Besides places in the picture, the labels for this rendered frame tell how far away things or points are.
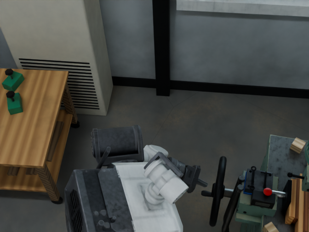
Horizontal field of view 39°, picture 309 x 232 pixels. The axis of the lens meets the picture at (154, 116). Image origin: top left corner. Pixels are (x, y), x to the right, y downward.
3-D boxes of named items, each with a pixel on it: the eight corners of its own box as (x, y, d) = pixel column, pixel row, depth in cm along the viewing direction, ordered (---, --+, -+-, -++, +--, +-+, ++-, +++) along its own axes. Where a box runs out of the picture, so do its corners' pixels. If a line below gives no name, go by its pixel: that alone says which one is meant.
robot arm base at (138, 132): (94, 174, 136) (94, 166, 125) (90, 135, 140) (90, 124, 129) (141, 169, 139) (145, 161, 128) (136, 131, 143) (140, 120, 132)
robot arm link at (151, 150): (151, 163, 188) (132, 160, 177) (161, 146, 187) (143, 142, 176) (161, 171, 184) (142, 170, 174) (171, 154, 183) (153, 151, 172)
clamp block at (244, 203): (240, 180, 174) (243, 169, 166) (274, 186, 171) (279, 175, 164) (236, 214, 165) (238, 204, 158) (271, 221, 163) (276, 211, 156)
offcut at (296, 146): (304, 147, 178) (306, 142, 176) (299, 153, 176) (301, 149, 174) (294, 141, 180) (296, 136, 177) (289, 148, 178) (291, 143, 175)
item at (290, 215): (286, 187, 168) (290, 178, 162) (292, 188, 168) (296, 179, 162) (284, 223, 159) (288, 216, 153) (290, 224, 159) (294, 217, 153)
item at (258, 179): (245, 172, 165) (247, 165, 161) (274, 178, 164) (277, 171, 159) (241, 203, 158) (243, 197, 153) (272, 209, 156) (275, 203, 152)
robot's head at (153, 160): (160, 195, 111) (180, 174, 110) (137, 171, 113) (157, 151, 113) (165, 194, 117) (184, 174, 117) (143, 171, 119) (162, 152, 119)
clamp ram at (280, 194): (267, 187, 168) (271, 176, 160) (287, 191, 166) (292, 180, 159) (265, 208, 162) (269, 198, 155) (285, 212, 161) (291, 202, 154)
